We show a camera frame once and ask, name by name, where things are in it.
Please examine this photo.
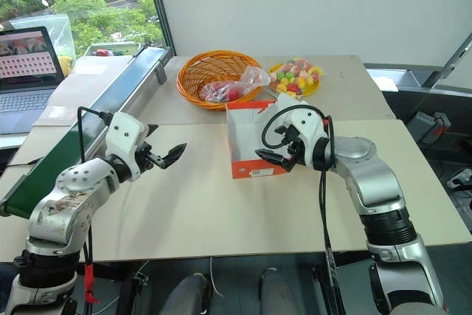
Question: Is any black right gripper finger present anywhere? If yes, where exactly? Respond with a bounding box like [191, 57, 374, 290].
[254, 148, 296, 173]
[274, 125, 298, 143]

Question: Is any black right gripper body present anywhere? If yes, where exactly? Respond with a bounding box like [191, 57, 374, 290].
[284, 135, 308, 169]

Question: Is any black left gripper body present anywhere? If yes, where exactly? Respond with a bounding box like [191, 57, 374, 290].
[134, 143, 165, 174]

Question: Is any orange cardboard box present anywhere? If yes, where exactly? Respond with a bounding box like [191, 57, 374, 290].
[225, 100, 293, 180]

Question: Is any green conveyor belt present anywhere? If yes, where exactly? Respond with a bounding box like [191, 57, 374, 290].
[0, 44, 167, 220]

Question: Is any yellow plate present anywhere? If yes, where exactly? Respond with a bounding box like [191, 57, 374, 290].
[266, 63, 322, 97]

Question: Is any orange wicker basket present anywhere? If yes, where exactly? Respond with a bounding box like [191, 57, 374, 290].
[176, 49, 264, 111]

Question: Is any clear bag with red items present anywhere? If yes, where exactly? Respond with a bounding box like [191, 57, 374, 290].
[198, 65, 272, 104]

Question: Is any flat brown cardboard sheet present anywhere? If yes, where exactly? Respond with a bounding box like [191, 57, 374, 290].
[31, 54, 134, 128]

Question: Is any pale crate with red item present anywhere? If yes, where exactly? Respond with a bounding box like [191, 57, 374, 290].
[83, 41, 144, 58]

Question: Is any clear plastic bag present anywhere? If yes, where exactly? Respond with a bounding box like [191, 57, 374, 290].
[10, 13, 77, 77]

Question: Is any grey tray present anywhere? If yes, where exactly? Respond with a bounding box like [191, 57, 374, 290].
[364, 67, 444, 91]

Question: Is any grey power adapter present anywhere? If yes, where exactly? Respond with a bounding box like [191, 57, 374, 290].
[405, 111, 453, 147]

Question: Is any grey laptop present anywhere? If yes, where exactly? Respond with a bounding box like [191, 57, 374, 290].
[0, 26, 68, 136]

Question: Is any dark rounded shape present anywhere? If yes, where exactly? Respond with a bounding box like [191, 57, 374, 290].
[167, 271, 209, 315]

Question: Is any grey white device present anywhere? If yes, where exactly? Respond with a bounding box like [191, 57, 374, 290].
[446, 167, 472, 193]

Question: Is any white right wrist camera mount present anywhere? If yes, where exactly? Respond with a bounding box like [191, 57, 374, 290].
[276, 93, 330, 168]

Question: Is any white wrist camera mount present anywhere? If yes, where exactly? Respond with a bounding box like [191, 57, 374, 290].
[105, 111, 150, 176]
[276, 93, 330, 168]

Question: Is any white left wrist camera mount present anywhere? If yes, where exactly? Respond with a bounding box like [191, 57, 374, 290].
[105, 111, 150, 176]

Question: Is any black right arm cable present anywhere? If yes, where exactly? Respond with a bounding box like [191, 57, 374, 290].
[262, 104, 346, 315]

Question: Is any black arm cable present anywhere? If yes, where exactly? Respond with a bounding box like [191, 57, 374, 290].
[77, 105, 111, 268]
[262, 104, 346, 315]

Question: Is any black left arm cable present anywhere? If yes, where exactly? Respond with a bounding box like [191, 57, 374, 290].
[77, 105, 111, 268]

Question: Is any thin white cable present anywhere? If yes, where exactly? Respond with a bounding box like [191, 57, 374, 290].
[209, 255, 224, 298]

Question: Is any red tape on cable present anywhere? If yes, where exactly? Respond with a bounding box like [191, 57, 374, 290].
[83, 263, 100, 304]

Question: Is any aluminium frame bar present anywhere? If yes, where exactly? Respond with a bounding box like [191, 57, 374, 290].
[428, 32, 472, 91]

